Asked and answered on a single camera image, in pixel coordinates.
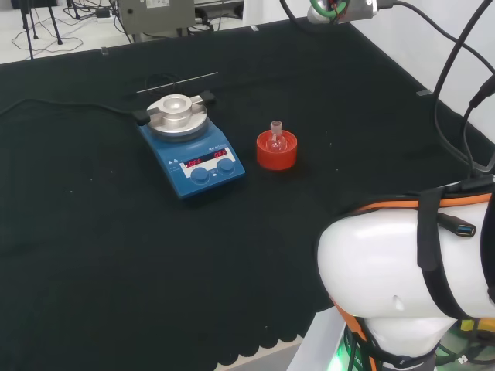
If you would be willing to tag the clear glass round-bottom flask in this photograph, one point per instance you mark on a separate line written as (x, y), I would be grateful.
(277, 142)

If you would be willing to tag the red round flask holder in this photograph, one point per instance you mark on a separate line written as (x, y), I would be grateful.
(275, 160)

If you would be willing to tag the blue base heater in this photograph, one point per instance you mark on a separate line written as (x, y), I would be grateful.
(193, 154)

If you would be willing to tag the thin silver metal rod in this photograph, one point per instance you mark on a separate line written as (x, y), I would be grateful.
(178, 82)

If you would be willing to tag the black bench cloth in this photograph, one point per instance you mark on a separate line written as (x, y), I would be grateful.
(116, 251)

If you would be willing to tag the grey metal box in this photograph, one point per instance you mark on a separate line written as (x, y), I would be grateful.
(154, 15)

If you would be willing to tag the black power adapter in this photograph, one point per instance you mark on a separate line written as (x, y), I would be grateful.
(103, 14)

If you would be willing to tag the black tripod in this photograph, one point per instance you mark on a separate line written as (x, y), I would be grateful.
(54, 23)

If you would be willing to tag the yellow stop button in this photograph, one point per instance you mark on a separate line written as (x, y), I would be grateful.
(483, 326)

